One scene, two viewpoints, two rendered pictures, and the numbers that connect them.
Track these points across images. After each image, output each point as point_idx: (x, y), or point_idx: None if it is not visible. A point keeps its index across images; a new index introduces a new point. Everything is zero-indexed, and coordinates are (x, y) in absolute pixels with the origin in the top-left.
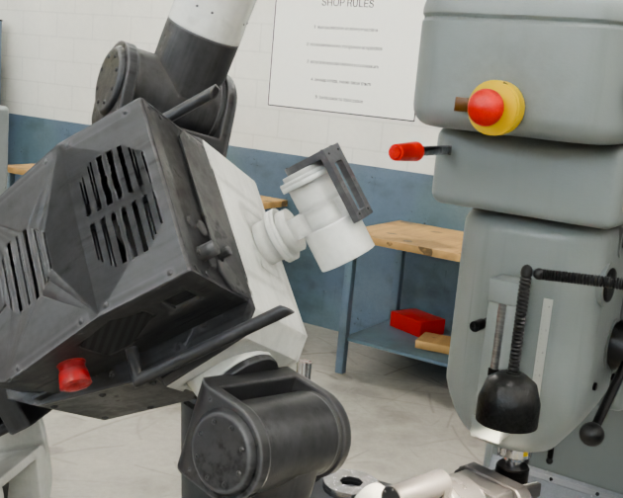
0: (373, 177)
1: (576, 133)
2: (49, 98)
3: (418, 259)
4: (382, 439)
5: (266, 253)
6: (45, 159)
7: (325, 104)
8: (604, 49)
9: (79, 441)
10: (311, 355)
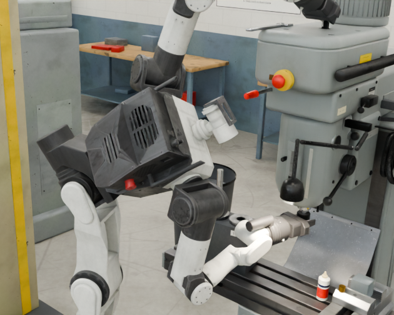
0: None
1: (313, 90)
2: (93, 4)
3: None
4: (279, 194)
5: (197, 137)
6: (116, 108)
7: (249, 5)
8: (322, 59)
9: (121, 197)
10: (242, 149)
